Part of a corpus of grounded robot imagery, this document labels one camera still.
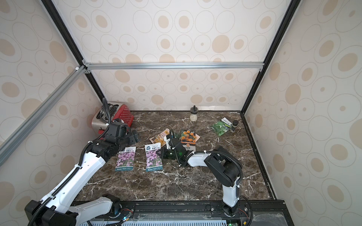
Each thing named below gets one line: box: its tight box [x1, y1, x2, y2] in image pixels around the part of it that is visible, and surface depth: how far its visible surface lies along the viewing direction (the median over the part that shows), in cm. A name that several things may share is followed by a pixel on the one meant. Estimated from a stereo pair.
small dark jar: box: [230, 119, 239, 133], surface depth 104 cm
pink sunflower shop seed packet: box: [149, 128, 171, 148], surface depth 105 cm
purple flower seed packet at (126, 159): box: [115, 146, 137, 172], surface depth 91 cm
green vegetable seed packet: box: [210, 116, 233, 137], surface depth 111 cm
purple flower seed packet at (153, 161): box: [144, 142, 164, 173], surface depth 88 cm
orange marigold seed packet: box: [180, 129, 201, 152], surface depth 105 cm
